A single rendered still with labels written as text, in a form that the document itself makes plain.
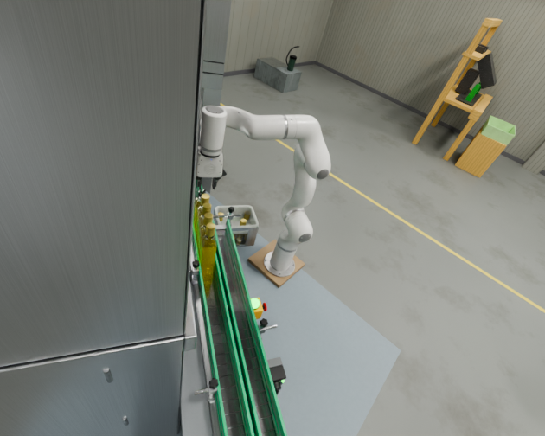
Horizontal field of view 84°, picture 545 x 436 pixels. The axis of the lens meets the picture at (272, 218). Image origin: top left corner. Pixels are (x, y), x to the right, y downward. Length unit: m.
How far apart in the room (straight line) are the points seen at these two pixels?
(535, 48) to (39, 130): 7.57
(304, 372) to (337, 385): 0.16
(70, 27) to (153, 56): 0.06
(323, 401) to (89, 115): 1.46
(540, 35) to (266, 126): 6.83
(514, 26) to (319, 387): 7.08
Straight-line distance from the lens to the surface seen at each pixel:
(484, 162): 6.22
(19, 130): 0.34
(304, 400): 1.55
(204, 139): 1.11
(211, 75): 2.05
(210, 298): 1.31
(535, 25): 7.65
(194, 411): 1.15
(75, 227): 0.41
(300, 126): 1.18
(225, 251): 1.46
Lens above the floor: 2.17
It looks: 42 degrees down
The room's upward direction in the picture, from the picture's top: 17 degrees clockwise
